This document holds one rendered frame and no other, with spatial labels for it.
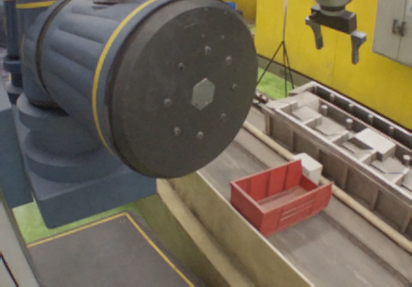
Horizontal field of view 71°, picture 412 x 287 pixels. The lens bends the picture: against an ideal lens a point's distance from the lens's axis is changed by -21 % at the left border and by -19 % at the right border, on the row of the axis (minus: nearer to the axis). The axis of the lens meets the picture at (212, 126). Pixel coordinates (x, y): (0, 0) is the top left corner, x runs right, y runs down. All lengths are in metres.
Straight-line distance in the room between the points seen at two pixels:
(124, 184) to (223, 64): 0.38
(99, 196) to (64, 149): 0.11
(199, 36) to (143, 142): 0.11
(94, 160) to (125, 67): 0.36
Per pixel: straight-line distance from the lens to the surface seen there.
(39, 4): 0.57
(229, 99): 0.38
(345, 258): 1.17
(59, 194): 0.63
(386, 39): 3.63
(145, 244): 1.69
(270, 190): 1.30
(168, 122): 0.33
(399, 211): 1.29
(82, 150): 0.64
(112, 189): 0.66
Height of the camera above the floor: 1.56
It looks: 26 degrees down
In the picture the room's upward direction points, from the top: 3 degrees clockwise
